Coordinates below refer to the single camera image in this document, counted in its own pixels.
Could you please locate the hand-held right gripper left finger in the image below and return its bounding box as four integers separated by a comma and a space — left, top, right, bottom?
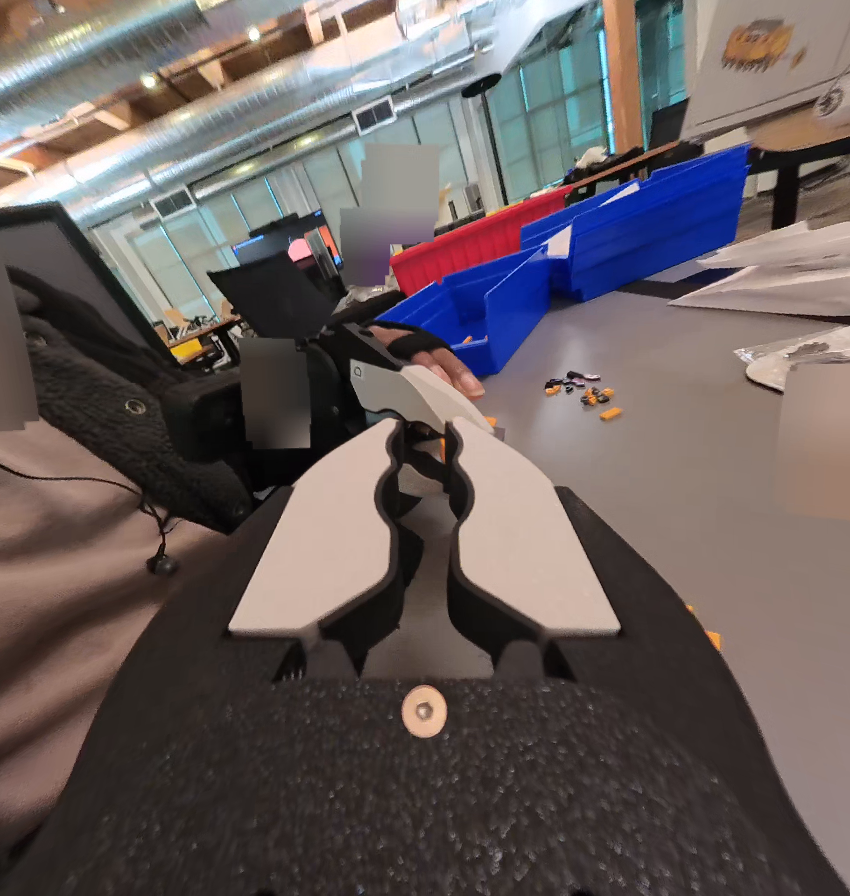
227, 418, 403, 641

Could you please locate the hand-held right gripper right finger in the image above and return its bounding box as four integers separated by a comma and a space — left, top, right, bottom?
447, 418, 622, 638

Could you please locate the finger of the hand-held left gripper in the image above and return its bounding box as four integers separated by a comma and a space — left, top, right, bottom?
351, 360, 497, 438
397, 455, 455, 499

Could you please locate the pile of loose lego pieces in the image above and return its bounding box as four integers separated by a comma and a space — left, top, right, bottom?
545, 370, 624, 423

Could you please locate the lego instruction booklet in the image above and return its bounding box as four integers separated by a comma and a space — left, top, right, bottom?
679, 0, 850, 139

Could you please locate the person's left hand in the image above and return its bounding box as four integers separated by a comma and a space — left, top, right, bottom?
369, 322, 486, 401

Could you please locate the grey fleece jacket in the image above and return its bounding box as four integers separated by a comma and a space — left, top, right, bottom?
8, 269, 255, 534

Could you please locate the blue plastic bin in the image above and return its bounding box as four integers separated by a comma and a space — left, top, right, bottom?
520, 178, 643, 256
549, 143, 752, 303
379, 248, 554, 376

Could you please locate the dark partition panel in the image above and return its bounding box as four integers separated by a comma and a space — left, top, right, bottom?
206, 251, 339, 341

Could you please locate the red plastic bin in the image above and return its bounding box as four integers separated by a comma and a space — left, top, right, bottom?
390, 188, 574, 296

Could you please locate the wooden office desk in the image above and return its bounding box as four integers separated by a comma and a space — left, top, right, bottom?
563, 139, 703, 205

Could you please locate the black floor lamp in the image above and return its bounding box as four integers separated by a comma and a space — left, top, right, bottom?
461, 72, 511, 205

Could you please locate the clear bag of dark pieces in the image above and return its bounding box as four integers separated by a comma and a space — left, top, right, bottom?
733, 329, 850, 371

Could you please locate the white paper bag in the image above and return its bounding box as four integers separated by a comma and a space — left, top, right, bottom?
667, 265, 850, 318
698, 218, 850, 273

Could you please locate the wooden pillar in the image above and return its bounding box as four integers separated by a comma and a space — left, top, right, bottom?
601, 0, 647, 155

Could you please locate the black earphone cable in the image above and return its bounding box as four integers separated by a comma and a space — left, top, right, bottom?
0, 451, 182, 577

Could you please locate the black wall screen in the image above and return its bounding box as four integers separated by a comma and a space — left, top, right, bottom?
232, 209, 345, 273

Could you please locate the silver ceiling duct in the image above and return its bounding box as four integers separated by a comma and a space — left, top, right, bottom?
0, 0, 608, 211

